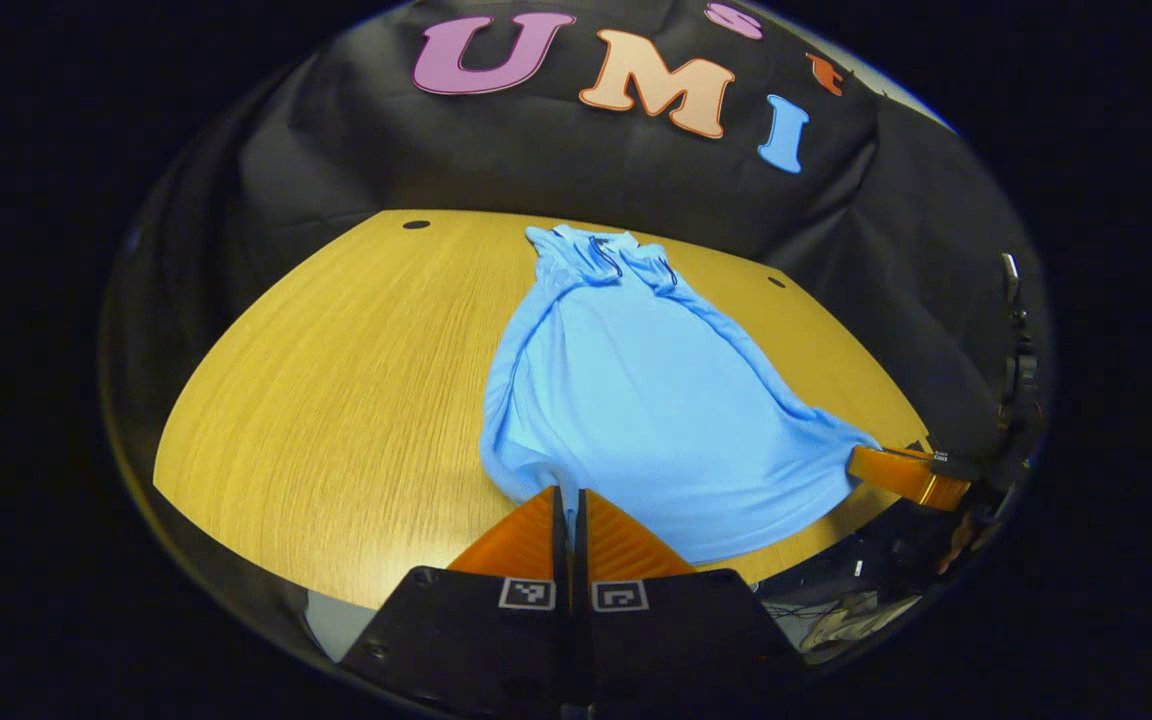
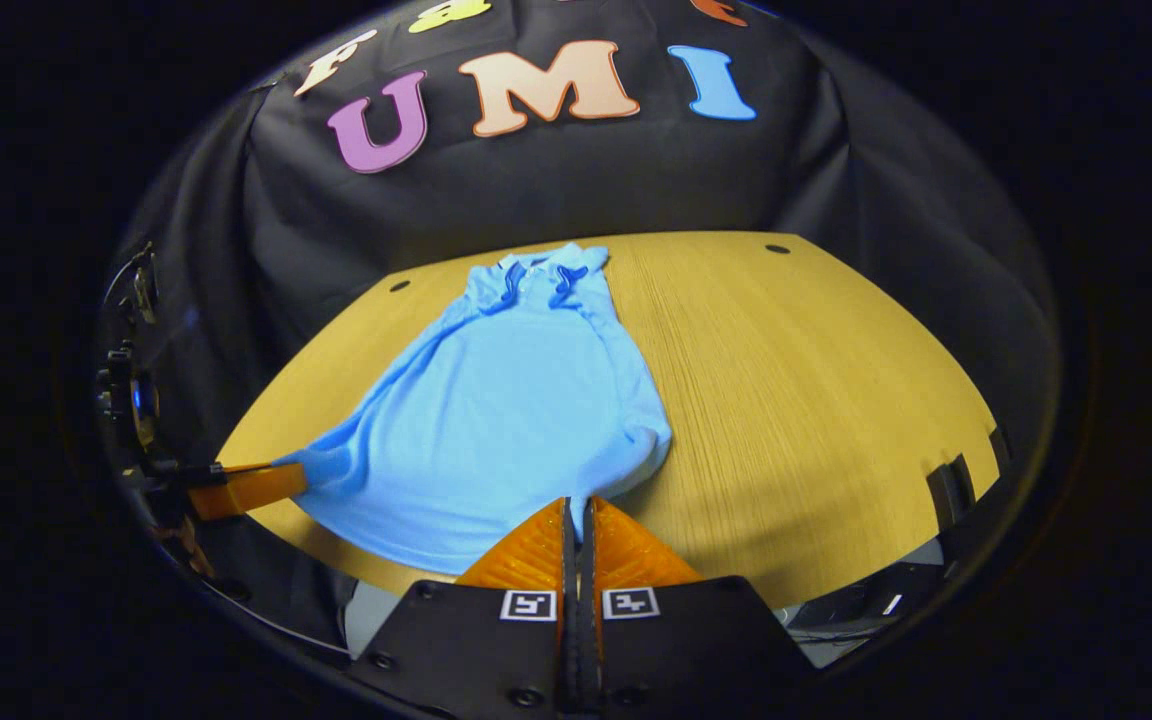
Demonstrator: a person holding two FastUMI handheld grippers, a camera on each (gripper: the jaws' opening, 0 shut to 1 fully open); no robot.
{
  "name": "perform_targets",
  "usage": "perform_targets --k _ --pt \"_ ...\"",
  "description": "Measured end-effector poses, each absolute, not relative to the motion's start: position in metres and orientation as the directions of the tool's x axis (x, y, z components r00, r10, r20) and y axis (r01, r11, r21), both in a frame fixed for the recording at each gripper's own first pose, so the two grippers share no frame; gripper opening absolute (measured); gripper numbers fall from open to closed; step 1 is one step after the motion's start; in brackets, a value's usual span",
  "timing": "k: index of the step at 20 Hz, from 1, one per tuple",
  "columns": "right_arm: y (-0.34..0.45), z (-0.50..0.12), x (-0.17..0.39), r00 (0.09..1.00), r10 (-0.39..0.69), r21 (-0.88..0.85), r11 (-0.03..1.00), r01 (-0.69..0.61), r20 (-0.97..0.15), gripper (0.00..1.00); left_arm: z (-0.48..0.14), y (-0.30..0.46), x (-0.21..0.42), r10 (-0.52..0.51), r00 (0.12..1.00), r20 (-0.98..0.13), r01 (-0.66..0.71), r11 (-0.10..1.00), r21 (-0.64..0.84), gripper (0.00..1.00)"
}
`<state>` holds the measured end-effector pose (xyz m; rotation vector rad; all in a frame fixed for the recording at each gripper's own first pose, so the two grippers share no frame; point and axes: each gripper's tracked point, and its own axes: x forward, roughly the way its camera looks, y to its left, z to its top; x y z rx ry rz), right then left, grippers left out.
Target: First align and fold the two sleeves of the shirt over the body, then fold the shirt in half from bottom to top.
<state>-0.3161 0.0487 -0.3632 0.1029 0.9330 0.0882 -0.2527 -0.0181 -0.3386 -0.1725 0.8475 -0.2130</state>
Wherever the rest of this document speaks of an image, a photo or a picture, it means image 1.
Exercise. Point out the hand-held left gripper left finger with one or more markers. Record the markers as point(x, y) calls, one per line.
point(476, 640)

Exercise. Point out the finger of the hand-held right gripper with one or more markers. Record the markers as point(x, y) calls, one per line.
point(901, 472)

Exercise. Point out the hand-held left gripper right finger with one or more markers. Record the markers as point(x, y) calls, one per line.
point(676, 640)

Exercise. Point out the light blue polo T-shirt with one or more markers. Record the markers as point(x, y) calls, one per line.
point(636, 400)

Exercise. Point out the webcam on black stand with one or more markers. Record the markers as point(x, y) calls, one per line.
point(1016, 340)

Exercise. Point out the black backdrop cloth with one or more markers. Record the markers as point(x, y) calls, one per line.
point(586, 160)

